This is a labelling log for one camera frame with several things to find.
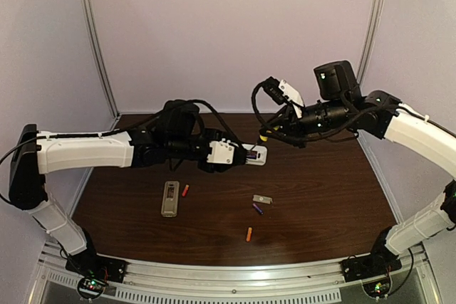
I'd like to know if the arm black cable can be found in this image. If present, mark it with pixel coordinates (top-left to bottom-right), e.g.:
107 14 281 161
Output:
0 98 232 205
251 76 456 141

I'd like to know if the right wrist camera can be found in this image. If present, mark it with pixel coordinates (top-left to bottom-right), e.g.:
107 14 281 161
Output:
262 76 305 119

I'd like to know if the aluminium front rail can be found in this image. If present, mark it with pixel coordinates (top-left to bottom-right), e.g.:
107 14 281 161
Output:
25 252 443 303

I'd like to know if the aluminium frame post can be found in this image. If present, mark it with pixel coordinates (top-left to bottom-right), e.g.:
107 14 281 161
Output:
81 0 120 118
357 0 385 85

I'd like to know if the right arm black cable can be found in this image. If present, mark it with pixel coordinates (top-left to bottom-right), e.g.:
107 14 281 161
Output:
251 76 456 141

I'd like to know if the right aluminium frame post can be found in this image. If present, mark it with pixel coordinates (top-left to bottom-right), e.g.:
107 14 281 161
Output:
357 0 385 85

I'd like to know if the white remote control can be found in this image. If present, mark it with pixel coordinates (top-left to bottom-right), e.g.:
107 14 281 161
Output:
242 144 268 167

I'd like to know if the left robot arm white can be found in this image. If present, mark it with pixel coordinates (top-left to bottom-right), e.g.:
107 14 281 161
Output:
1 100 247 259

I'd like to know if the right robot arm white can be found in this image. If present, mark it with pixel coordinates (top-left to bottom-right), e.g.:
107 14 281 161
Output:
262 61 455 261

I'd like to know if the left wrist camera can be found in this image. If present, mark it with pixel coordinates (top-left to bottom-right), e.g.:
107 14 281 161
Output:
207 140 241 164

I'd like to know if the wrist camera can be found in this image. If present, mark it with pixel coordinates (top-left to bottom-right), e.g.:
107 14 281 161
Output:
207 140 241 164
262 76 305 119

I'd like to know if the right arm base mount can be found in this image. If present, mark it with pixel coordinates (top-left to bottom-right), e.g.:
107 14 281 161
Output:
340 253 402 283

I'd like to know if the orange battery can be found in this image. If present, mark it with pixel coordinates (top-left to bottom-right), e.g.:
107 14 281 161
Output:
246 227 253 242

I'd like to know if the grey battery cover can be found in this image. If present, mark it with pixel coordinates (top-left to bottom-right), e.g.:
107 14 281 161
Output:
252 194 273 205

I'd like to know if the grey remote control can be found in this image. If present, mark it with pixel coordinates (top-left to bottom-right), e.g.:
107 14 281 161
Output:
161 181 180 218

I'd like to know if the red battery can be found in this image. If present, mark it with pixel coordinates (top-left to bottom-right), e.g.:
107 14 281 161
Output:
182 184 190 197

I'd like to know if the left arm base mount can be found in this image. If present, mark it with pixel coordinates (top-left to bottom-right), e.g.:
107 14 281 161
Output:
65 255 128 283

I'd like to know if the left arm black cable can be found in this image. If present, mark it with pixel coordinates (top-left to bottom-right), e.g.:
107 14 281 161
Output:
0 98 232 205

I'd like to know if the left aluminium frame post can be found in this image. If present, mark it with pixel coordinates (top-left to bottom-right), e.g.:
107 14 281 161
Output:
81 0 120 118

